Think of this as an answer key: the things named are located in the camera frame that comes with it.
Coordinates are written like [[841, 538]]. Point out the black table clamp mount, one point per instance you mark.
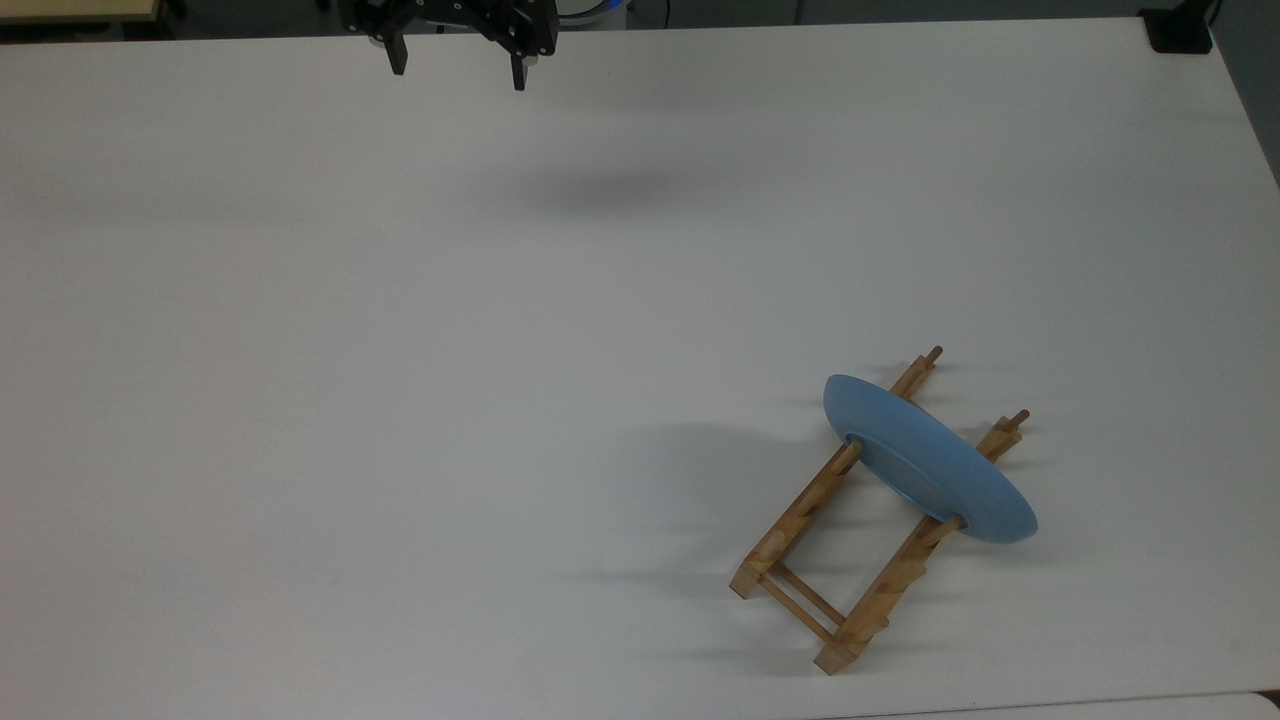
[[1178, 30]]

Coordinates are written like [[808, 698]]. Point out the blue white round object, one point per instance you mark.
[[592, 8]]

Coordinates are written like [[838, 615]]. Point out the light wooden side table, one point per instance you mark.
[[70, 9]]

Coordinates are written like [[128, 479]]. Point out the wooden plate rack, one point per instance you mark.
[[872, 608]]

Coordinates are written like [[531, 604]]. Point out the blue round plate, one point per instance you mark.
[[930, 462]]

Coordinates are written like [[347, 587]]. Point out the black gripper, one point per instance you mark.
[[450, 12]]

